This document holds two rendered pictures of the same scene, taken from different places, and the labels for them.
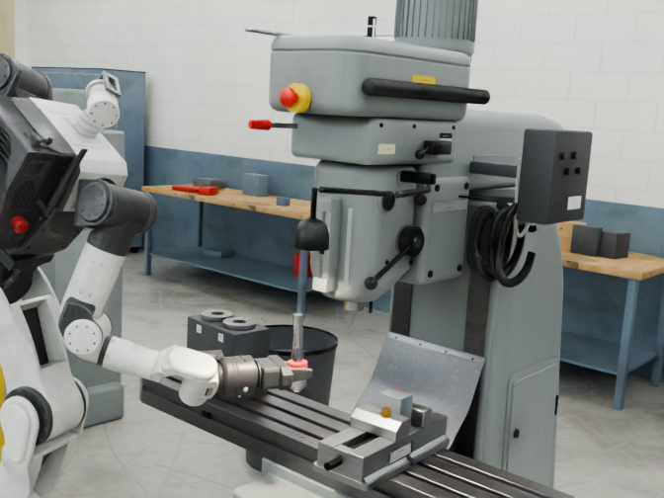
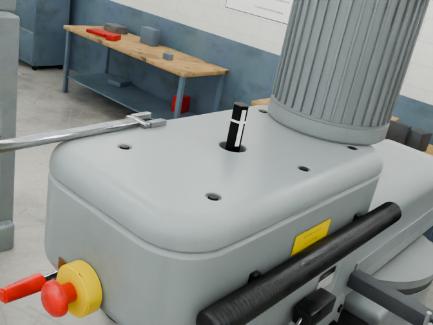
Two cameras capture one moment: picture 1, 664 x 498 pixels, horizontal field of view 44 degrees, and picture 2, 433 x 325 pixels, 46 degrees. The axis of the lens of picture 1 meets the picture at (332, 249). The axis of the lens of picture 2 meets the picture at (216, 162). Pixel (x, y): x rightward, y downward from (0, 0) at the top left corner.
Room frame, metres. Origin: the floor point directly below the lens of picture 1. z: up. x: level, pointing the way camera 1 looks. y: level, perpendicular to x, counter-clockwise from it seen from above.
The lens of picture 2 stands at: (1.24, -0.01, 2.13)
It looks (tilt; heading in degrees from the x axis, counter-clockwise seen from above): 22 degrees down; 357
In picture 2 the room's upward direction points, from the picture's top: 11 degrees clockwise
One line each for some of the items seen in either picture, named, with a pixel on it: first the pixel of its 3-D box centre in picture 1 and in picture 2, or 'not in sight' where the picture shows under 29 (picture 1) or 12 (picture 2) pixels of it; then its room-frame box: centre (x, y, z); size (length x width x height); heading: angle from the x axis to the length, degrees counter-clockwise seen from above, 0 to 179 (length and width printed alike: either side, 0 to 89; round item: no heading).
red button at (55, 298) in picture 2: (290, 97); (60, 296); (1.68, 0.10, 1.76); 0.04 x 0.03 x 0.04; 50
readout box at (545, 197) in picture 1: (557, 175); not in sight; (1.89, -0.51, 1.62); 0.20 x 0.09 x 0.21; 140
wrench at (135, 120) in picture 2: (287, 35); (86, 130); (1.83, 0.12, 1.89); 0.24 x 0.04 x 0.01; 142
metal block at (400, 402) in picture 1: (394, 405); not in sight; (1.79, -0.17, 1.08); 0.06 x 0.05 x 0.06; 52
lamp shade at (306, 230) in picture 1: (311, 232); not in sight; (1.65, 0.04, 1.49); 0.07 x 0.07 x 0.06
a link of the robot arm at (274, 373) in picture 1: (258, 374); not in sight; (1.78, 0.15, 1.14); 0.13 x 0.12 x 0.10; 25
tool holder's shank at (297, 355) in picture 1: (297, 338); not in sight; (1.82, 0.07, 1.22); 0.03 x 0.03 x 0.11
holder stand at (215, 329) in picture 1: (226, 353); not in sight; (2.16, 0.27, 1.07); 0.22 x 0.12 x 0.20; 44
